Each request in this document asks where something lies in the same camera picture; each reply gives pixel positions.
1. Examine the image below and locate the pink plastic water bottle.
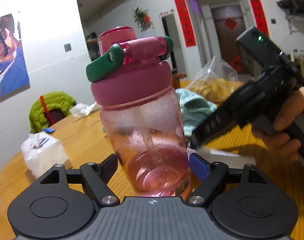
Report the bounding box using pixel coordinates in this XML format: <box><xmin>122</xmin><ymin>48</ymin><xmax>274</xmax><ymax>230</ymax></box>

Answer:
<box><xmin>86</xmin><ymin>26</ymin><xmax>192</xmax><ymax>198</ymax></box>

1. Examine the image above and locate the red couplet banner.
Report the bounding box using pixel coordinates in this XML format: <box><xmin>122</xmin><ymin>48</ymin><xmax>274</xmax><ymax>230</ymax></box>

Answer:
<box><xmin>242</xmin><ymin>0</ymin><xmax>270</xmax><ymax>38</ymax></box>
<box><xmin>173</xmin><ymin>0</ymin><xmax>196</xmax><ymax>47</ymax></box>

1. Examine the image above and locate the purple flag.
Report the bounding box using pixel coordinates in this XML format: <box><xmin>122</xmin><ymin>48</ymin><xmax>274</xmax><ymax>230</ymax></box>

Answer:
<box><xmin>187</xmin><ymin>0</ymin><xmax>202</xmax><ymax>15</ymax></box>

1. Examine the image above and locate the green puffer jacket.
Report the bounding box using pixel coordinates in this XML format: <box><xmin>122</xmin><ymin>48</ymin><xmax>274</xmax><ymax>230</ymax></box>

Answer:
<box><xmin>29</xmin><ymin>92</ymin><xmax>77</xmax><ymax>133</ymax></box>

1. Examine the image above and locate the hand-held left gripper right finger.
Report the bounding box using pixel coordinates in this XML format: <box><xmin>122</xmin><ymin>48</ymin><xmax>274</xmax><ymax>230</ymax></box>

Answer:
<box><xmin>187</xmin><ymin>152</ymin><xmax>266</xmax><ymax>207</ymax></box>

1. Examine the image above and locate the teal striped towel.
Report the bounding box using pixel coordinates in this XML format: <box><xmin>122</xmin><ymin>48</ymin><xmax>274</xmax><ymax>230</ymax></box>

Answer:
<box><xmin>176</xmin><ymin>88</ymin><xmax>219</xmax><ymax>137</ymax></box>

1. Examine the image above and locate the crumpled white tissue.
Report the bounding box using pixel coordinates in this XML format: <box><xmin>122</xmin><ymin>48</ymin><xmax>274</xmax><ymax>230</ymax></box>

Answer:
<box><xmin>69</xmin><ymin>102</ymin><xmax>101</xmax><ymax>118</ymax></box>

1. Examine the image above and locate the wall poster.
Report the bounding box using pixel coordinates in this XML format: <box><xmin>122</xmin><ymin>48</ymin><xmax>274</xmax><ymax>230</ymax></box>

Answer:
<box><xmin>0</xmin><ymin>14</ymin><xmax>31</xmax><ymax>105</ymax></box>

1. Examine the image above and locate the white wall shelf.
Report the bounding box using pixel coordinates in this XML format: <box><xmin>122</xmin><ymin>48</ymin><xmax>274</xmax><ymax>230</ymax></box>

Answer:
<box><xmin>285</xmin><ymin>15</ymin><xmax>304</xmax><ymax>34</ymax></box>

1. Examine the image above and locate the white paper towel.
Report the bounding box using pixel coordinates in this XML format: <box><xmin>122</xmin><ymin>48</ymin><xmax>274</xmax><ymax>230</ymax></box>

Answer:
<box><xmin>188</xmin><ymin>146</ymin><xmax>240</xmax><ymax>158</ymax></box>

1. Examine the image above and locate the red square door decoration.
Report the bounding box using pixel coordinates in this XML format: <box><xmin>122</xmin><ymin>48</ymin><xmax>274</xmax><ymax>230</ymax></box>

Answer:
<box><xmin>224</xmin><ymin>17</ymin><xmax>238</xmax><ymax>29</ymax></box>

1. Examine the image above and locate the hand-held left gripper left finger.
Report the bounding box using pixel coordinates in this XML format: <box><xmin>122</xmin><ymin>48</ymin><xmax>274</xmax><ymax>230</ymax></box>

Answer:
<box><xmin>39</xmin><ymin>154</ymin><xmax>120</xmax><ymax>207</ymax></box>

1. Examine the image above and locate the white tissue pack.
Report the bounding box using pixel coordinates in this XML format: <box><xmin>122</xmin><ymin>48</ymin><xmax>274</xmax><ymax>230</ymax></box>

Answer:
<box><xmin>20</xmin><ymin>132</ymin><xmax>72</xmax><ymax>178</ymax></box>

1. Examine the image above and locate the black cat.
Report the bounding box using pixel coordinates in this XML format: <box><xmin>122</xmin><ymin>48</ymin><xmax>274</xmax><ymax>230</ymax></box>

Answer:
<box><xmin>277</xmin><ymin>0</ymin><xmax>304</xmax><ymax>18</ymax></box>

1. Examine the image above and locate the brown door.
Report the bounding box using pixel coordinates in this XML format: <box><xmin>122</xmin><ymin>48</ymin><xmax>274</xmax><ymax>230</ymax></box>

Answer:
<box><xmin>211</xmin><ymin>5</ymin><xmax>245</xmax><ymax>74</ymax></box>

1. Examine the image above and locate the black cable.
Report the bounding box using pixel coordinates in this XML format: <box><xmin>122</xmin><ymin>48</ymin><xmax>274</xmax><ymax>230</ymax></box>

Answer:
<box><xmin>278</xmin><ymin>51</ymin><xmax>304</xmax><ymax>93</ymax></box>

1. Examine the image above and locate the clear plastic food bag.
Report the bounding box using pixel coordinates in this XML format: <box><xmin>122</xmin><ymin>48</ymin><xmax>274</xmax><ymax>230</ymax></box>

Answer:
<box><xmin>186</xmin><ymin>55</ymin><xmax>242</xmax><ymax>103</ymax></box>

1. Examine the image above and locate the person's right hand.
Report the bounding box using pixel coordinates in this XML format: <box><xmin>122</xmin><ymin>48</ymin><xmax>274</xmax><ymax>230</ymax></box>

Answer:
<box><xmin>252</xmin><ymin>86</ymin><xmax>304</xmax><ymax>167</ymax></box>

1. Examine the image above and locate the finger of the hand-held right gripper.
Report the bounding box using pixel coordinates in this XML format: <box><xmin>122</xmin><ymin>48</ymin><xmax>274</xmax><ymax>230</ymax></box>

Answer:
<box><xmin>188</xmin><ymin>123</ymin><xmax>205</xmax><ymax>151</ymax></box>

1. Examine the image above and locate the hanging green plant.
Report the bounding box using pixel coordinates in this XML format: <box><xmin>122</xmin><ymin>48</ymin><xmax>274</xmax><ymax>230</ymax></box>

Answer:
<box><xmin>133</xmin><ymin>7</ymin><xmax>152</xmax><ymax>28</ymax></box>

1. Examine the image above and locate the red strap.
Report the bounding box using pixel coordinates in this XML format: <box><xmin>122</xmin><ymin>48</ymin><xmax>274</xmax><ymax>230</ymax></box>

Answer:
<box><xmin>40</xmin><ymin>95</ymin><xmax>51</xmax><ymax>125</ymax></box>

